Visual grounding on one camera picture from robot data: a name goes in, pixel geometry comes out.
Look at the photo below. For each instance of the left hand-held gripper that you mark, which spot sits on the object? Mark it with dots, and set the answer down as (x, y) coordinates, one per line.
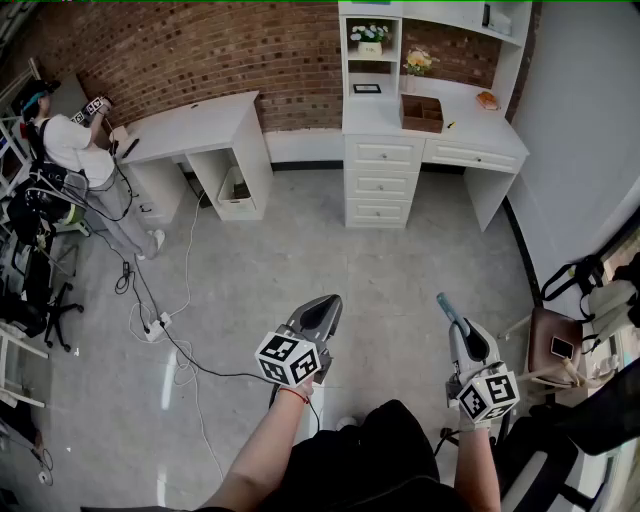
(287, 360)

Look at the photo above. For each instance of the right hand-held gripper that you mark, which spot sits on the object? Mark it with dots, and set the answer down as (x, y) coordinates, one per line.
(487, 395)

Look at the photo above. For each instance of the brown wooden organizer box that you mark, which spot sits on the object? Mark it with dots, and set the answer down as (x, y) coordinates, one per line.
(422, 125)

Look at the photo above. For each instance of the person's left forearm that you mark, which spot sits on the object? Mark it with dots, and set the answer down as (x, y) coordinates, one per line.
(260, 450)

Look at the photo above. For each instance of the person's right forearm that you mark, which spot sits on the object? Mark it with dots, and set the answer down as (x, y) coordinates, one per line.
(477, 470)

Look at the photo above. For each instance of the person's left hand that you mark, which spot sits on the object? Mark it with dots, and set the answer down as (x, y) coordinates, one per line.
(300, 391)

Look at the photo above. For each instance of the person's right hand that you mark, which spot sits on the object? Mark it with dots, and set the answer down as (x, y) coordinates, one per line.
(475, 426)

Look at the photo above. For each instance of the brown stool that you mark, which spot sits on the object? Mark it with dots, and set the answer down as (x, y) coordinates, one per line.
(542, 340)

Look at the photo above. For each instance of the smartphone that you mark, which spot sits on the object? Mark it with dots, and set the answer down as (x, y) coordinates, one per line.
(561, 346)

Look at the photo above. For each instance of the person's left white shoe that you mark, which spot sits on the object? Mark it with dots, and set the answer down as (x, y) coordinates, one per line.
(347, 421)

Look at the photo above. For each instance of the black and white backpack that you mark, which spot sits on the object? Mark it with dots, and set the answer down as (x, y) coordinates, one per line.
(610, 305)

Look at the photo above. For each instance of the white plastic bin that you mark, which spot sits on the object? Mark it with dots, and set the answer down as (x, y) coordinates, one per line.
(235, 200)

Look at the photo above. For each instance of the black and white chair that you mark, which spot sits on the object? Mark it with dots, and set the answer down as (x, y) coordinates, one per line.
(600, 430)

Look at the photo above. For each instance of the person's black clothing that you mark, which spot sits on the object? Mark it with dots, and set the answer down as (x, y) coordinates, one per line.
(370, 460)

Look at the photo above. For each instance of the white power strip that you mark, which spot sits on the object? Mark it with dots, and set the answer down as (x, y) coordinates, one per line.
(159, 327)

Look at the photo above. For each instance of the wide white desk drawer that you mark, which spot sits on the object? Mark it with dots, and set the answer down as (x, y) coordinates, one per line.
(472, 157)

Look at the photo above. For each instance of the black power adapter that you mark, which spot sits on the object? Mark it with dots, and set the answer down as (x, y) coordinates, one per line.
(126, 268)

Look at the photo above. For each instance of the plain white desk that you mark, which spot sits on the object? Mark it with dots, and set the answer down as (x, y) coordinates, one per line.
(200, 125)

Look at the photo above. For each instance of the white desk with shelves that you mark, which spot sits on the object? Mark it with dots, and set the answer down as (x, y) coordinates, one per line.
(470, 112)

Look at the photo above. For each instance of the orange fruit ornament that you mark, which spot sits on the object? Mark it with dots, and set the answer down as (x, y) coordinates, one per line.
(487, 100)

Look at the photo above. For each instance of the black remote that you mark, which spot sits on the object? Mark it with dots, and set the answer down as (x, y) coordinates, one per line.
(131, 148)

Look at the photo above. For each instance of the black office chair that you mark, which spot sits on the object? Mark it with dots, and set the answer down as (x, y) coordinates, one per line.
(60, 310)

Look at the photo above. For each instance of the white pot with blue flowers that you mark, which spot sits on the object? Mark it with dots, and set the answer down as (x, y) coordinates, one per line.
(370, 49)

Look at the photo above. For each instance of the yellow flower bouquet in vase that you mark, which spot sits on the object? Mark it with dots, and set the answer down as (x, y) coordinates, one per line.
(417, 60)

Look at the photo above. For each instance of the white stool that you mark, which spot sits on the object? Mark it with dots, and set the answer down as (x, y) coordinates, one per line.
(25, 346)

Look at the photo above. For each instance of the black picture frame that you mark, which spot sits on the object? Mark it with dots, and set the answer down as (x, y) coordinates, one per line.
(367, 88)

